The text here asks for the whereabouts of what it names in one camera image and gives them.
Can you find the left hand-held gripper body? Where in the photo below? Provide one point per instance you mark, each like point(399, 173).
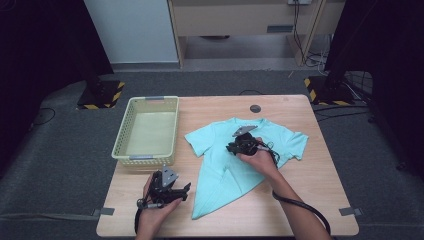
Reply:
point(161, 186)

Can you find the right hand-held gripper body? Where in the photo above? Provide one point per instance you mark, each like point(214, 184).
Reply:
point(246, 141)

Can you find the teal t-shirt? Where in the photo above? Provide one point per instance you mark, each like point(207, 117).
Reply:
point(216, 166)

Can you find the person's right hand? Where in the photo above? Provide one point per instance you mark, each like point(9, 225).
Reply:
point(261, 163)

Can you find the person's left hand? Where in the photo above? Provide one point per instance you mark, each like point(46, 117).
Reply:
point(155, 213)

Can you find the dark round table grommet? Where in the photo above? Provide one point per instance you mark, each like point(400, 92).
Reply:
point(255, 108)

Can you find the pale green plastic basket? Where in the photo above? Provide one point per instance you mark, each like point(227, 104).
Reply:
point(151, 133)

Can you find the grey tape strip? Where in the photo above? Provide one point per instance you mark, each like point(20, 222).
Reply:
point(350, 211)
point(104, 211)

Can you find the black yellow striped stand base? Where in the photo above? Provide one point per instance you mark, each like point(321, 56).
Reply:
point(101, 96)
point(328, 93)

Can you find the grey desk label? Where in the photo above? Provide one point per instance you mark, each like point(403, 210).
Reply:
point(280, 29)

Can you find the light wooden desk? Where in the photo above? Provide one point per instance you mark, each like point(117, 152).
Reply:
point(240, 16)

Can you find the white power strip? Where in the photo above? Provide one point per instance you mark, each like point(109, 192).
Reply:
point(299, 1)

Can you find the white panel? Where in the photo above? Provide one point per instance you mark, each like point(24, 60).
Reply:
point(130, 30)

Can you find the black curtain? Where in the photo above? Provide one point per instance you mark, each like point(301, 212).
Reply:
point(40, 60)
point(390, 66)

